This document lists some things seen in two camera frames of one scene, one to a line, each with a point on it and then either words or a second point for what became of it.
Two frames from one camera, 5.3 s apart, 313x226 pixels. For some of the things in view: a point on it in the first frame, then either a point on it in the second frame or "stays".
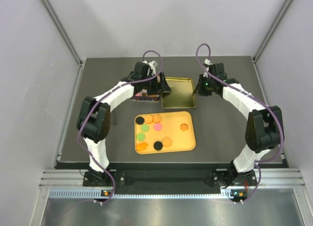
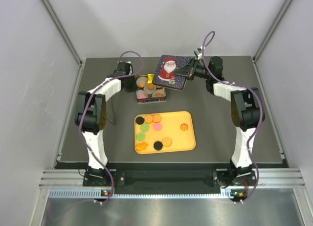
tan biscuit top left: [148, 119] stays
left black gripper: [164, 86] -> [133, 87]
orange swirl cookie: [184, 127] stays
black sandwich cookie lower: [158, 146] stays
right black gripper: [198, 90] -> [190, 70]
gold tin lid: [181, 95] -> [164, 76]
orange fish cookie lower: [141, 146] stays
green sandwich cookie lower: [140, 136] stays
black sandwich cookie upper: [140, 120] stays
